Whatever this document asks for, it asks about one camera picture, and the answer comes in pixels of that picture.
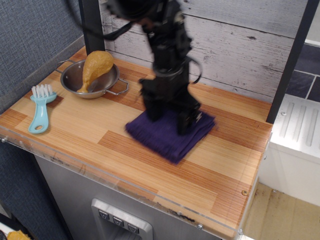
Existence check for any yellow object at bottom left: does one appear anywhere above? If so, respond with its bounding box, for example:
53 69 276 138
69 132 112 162
6 230 31 240

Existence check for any light blue scrub brush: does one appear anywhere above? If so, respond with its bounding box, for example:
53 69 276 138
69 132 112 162
28 84 57 134

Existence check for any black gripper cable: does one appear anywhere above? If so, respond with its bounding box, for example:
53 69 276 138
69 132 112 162
186 56 203 85

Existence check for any silver dispenser button panel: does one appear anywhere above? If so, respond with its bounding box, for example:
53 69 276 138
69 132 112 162
91 198 154 240

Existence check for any white ribbed appliance top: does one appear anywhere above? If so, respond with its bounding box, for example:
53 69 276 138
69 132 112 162
271 94 320 158

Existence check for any black frame post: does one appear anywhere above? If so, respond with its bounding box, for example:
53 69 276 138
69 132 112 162
266 0 320 124
78 0 105 55

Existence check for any purple cloth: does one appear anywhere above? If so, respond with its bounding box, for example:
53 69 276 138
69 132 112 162
125 110 216 164

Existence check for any small metal colander bowl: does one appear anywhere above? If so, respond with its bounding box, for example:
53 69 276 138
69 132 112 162
54 59 129 99

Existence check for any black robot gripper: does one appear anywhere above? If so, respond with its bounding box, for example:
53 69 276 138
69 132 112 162
139 71 201 135

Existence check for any plastic toy chicken drumstick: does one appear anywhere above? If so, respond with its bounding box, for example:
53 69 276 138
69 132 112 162
77 50 114 93

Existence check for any left black frame post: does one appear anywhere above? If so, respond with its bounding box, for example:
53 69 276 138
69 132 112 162
78 0 105 55

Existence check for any right black frame post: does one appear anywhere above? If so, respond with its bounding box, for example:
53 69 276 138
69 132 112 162
266 0 320 124

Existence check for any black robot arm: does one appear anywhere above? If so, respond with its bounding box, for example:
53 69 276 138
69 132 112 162
104 0 201 135

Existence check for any clear acrylic table edge guard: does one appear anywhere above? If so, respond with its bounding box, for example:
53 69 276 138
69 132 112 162
0 126 247 240

